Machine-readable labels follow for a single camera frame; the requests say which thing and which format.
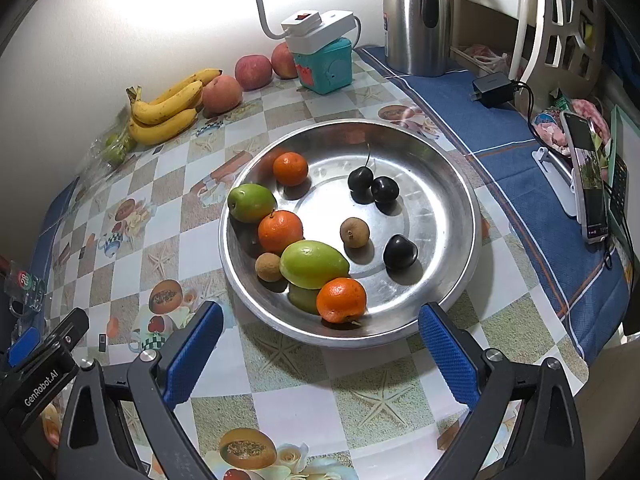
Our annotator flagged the small tan longan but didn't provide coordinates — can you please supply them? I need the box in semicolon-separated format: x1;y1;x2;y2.
255;252;282;283

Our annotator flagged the orange tangerine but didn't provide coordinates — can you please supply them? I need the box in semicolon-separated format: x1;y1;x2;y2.
272;152;308;188
316;278;367;324
257;210;304;254

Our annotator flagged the green mango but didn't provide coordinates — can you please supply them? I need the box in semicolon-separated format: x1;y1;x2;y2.
280;240;349;289
228;183;277;223

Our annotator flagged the larger tan longan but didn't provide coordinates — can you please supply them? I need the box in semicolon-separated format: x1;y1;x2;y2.
340;217;370;249

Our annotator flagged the black plum with stem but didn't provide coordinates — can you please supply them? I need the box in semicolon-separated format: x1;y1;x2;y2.
347;153;374;194

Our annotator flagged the clear plastic package red logo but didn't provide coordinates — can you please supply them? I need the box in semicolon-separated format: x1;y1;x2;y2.
4;260;46;318

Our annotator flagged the blue plaid cloth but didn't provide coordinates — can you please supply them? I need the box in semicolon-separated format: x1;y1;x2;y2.
357;47;630;364

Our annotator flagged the large steel bowl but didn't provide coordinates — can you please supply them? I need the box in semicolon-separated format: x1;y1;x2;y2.
219;119;482;349

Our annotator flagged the clear bag of green fruit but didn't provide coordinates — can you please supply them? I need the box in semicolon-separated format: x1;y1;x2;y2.
77;113;137;188

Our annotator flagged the white phone stand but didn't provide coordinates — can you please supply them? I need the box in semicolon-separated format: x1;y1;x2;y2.
532;146;577;219

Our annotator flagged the yellow banana bunch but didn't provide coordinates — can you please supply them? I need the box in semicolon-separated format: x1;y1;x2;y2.
126;68;222;146

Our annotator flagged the pink snack bag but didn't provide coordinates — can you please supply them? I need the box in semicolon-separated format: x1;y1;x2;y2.
533;99;612;156

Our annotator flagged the black smartphone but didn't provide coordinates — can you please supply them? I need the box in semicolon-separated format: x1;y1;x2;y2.
561;113;608;245

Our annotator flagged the peach coloured apple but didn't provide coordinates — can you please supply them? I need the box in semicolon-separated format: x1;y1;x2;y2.
202;75;243;115

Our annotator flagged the black power adapter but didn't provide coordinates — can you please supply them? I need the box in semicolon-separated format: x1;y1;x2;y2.
471;73;518;108

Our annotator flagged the red apple middle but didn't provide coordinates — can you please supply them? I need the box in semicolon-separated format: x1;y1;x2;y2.
234;54;273;91

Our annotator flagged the red apple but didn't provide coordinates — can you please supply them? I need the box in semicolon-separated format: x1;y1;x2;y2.
234;54;273;91
271;42;298;79

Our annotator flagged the red apple far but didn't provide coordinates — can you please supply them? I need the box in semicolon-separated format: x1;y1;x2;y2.
271;42;298;79

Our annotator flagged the teal plastic box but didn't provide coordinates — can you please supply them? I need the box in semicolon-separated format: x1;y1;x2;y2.
293;37;352;96

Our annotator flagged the white shelf rack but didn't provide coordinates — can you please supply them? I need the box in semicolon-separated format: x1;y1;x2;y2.
451;0;605;106

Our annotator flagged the steel thermos jug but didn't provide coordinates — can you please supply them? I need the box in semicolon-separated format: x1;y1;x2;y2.
383;0;450;77

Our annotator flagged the black adapter cable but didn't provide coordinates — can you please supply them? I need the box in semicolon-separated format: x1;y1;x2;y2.
512;80;551;141

